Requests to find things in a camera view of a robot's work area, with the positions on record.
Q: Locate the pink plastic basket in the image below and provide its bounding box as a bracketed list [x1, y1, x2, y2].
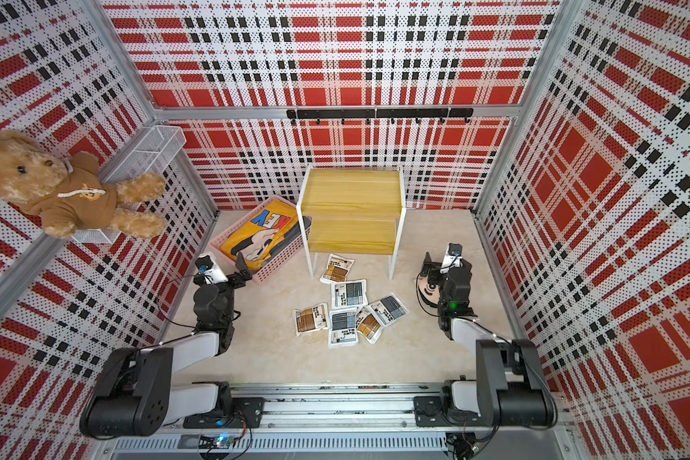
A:
[208, 195, 303, 284]

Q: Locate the brown coffee bag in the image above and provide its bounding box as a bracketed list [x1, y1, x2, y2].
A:
[356, 306, 383, 344]
[319, 254, 355, 284]
[292, 303, 329, 337]

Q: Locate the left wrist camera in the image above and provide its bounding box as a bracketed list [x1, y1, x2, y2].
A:
[194, 253, 228, 286]

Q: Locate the grey coffee bag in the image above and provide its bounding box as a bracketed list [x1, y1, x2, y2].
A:
[328, 309, 358, 349]
[369, 293, 408, 328]
[331, 279, 369, 311]

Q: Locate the brown teddy bear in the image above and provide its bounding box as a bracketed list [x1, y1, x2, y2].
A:
[0, 130, 167, 240]

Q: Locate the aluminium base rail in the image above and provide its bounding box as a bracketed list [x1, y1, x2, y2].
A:
[92, 383, 582, 459]

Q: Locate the small circuit board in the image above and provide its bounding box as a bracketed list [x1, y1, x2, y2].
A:
[199, 433, 239, 450]

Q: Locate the black wall hook rail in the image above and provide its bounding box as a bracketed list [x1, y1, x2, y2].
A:
[286, 107, 475, 124]

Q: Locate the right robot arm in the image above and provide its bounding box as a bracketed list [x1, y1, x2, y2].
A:
[414, 254, 559, 429]

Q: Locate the yellow two-tier shelf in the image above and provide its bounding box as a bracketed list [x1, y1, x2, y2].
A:
[296, 166, 407, 278]

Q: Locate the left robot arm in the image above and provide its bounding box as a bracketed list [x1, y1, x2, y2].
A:
[80, 253, 265, 440]

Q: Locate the white wire basket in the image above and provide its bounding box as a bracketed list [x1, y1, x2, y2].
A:
[71, 125, 188, 245]

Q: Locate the yellow printed cloth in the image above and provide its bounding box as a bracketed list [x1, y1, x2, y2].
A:
[213, 199, 300, 273]

